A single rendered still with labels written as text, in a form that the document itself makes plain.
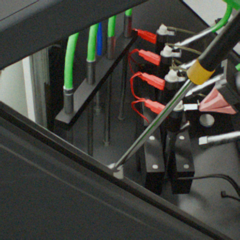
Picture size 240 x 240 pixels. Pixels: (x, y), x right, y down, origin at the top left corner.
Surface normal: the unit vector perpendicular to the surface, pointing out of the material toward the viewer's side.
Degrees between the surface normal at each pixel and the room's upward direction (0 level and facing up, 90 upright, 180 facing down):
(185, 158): 0
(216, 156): 0
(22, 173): 90
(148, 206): 43
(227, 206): 0
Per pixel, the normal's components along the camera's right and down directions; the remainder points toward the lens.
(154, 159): 0.04, -0.70
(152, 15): 0.04, 0.71
